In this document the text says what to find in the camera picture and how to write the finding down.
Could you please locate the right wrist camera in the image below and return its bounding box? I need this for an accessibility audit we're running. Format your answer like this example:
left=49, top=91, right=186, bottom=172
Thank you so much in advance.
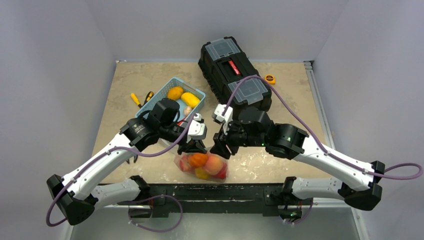
left=212, top=104, right=233, bottom=135

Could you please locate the black yellow handle tool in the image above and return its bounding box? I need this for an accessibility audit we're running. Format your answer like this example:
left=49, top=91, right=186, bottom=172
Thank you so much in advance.
left=143, top=91, right=154, bottom=105

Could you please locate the yellow tape measure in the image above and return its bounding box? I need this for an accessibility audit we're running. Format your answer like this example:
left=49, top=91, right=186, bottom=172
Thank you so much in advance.
left=264, top=74, right=276, bottom=85

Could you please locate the black plastic toolbox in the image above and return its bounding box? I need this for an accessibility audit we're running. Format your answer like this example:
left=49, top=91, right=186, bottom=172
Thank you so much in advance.
left=198, top=36, right=272, bottom=114

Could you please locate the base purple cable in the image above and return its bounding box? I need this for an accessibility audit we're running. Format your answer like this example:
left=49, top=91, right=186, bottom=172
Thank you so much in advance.
left=128, top=194, right=184, bottom=233

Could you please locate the garlic bulb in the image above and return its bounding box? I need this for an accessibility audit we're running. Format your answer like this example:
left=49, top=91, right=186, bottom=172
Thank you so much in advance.
left=183, top=106, right=193, bottom=117

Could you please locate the peach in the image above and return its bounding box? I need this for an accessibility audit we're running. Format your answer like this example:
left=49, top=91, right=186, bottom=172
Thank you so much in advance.
left=203, top=155, right=224, bottom=176

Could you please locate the polka dot zip bag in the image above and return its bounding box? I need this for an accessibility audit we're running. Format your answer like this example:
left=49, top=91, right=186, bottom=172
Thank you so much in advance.
left=173, top=152, right=229, bottom=182

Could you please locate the small orange pumpkin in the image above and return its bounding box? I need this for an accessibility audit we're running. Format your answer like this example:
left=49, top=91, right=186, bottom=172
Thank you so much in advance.
left=189, top=153, right=209, bottom=168

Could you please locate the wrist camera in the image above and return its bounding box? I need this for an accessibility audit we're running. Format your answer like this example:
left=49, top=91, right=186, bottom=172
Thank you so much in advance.
left=187, top=113, right=207, bottom=142
left=212, top=104, right=233, bottom=135

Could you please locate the yellow squash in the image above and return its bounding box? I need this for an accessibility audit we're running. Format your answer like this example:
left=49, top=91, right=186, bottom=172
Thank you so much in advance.
left=181, top=92, right=200, bottom=109

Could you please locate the yellow lemon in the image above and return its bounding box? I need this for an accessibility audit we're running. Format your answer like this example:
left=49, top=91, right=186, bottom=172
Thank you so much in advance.
left=167, top=86, right=184, bottom=101

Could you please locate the black base frame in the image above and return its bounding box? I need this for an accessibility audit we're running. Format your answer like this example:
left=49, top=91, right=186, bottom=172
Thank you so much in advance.
left=126, top=183, right=313, bottom=220

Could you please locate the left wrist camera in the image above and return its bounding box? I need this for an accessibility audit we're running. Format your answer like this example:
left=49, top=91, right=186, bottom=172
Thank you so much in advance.
left=187, top=113, right=207, bottom=142

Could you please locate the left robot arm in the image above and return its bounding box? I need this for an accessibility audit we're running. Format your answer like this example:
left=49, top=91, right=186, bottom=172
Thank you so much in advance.
left=46, top=98, right=207, bottom=226

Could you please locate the yellow handle screwdriver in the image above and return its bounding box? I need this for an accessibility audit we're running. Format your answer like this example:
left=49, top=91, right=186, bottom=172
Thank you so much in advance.
left=130, top=93, right=142, bottom=108

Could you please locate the red apple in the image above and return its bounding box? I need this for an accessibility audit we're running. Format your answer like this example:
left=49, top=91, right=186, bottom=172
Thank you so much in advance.
left=177, top=155, right=194, bottom=174

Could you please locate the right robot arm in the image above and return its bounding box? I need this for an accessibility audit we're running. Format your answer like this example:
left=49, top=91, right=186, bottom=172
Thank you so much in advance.
left=210, top=104, right=385, bottom=211

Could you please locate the light blue plastic basket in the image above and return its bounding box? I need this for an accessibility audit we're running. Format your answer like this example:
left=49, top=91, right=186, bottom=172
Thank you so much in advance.
left=135, top=77, right=206, bottom=127

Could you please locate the yellow bell pepper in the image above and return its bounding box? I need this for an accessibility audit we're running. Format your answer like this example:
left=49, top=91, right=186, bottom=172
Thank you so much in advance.
left=194, top=167, right=210, bottom=180

